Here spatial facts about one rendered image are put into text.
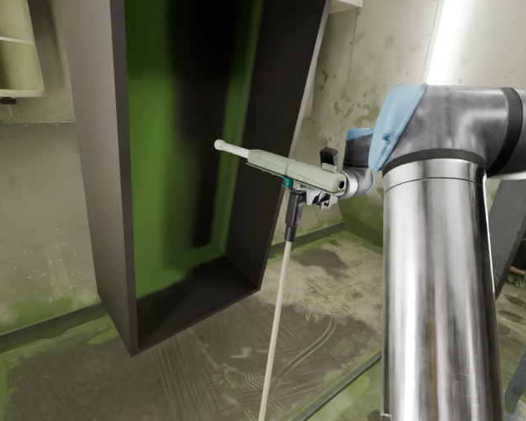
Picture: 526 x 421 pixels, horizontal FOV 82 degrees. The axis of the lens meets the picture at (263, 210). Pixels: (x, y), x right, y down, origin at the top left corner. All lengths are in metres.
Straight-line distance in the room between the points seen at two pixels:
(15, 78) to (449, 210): 1.83
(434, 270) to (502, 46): 2.18
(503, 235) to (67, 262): 2.67
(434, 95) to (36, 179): 2.01
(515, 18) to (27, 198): 2.91
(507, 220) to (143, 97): 2.20
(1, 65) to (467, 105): 1.80
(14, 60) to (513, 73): 2.62
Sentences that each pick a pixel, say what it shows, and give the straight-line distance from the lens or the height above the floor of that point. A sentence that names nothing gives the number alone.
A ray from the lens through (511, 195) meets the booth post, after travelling 2.43.
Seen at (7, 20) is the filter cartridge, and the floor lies 1.57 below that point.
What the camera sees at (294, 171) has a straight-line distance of 0.76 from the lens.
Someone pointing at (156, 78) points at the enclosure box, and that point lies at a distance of 1.13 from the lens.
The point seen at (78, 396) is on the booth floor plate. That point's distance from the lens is 1.77.
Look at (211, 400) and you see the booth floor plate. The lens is 1.60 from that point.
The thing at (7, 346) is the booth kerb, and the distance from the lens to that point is 2.09.
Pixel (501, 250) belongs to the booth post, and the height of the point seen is 0.43.
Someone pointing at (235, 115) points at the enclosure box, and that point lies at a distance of 1.33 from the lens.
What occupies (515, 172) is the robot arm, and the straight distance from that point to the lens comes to 0.49.
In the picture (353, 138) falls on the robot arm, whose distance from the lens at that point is 0.99.
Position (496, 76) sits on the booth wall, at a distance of 2.45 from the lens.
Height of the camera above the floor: 1.34
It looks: 22 degrees down
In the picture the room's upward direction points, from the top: 3 degrees clockwise
